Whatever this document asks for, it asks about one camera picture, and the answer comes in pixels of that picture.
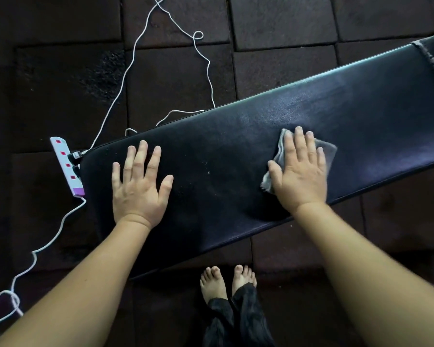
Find person's right forearm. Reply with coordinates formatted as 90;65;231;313
291;200;434;347

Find person's left forearm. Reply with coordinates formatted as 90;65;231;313
0;217;152;347

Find black patterned trousers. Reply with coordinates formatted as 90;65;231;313
201;283;275;347

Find grey cleaning cloth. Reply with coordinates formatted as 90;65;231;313
260;128;338;194

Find white power strip cord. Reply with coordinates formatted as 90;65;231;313
0;196;87;342

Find black plug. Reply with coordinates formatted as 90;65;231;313
68;149;84;174

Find person's left foot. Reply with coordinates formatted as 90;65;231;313
200;266;228;305

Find person's right foot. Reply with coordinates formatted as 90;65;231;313
232;264;257;297

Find white power strip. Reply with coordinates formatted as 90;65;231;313
49;136;86;198

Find thin white cable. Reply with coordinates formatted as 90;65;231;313
87;0;216;152

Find black padded bench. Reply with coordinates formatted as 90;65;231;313
80;31;434;280

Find person's left hand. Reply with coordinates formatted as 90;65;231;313
112;140;174;230

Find person's right hand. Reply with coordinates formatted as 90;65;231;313
268;126;328;214

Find person's foot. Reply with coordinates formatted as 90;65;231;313
232;264;257;297
200;266;228;305

